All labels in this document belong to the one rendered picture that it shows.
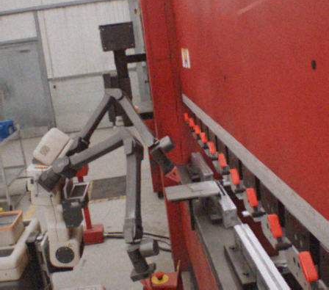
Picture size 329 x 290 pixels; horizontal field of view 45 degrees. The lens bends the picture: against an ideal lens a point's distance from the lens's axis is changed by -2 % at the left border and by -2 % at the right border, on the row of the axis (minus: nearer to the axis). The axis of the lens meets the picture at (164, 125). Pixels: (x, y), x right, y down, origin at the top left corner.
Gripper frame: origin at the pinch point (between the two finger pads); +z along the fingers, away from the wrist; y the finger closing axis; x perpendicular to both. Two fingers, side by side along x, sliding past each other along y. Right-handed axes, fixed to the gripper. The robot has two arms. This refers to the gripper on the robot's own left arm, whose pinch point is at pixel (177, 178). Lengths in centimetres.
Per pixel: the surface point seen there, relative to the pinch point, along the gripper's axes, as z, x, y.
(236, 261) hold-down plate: 23, -4, -60
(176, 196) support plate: 5.1, 5.3, -7.1
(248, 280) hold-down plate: 23, -5, -75
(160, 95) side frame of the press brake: -29, -18, 84
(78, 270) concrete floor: 49, 126, 110
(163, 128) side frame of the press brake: -9, -5, 84
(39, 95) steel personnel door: -116, 203, 720
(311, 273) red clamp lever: -10, -23, -133
